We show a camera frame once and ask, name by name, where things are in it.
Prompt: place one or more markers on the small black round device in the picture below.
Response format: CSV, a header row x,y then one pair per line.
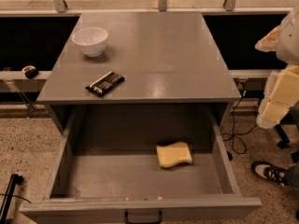
x,y
30,71

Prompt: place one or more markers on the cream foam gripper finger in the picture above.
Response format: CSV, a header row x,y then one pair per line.
x,y
280,94
269,42

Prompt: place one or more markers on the grey orange sneaker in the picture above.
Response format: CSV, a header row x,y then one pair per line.
x,y
270,172

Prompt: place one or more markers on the grey cabinet counter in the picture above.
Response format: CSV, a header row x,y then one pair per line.
x,y
165,57

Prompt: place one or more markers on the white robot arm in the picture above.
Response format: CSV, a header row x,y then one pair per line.
x,y
288,38

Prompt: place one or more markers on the grey open top drawer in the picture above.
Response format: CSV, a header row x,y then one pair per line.
x,y
107,164

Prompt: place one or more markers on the black stand at left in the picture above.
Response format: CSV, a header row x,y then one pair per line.
x,y
15,180

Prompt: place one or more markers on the white ceramic bowl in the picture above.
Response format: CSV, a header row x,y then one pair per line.
x,y
91,41

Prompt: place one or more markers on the yellow wavy sponge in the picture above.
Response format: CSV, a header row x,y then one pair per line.
x,y
174,154

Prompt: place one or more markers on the black drawer handle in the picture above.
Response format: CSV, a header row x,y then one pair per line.
x,y
143,218

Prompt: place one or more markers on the blue jeans leg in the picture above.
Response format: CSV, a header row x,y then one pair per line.
x,y
292,176

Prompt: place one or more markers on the black white snack packet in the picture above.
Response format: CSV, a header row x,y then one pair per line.
x,y
105,84

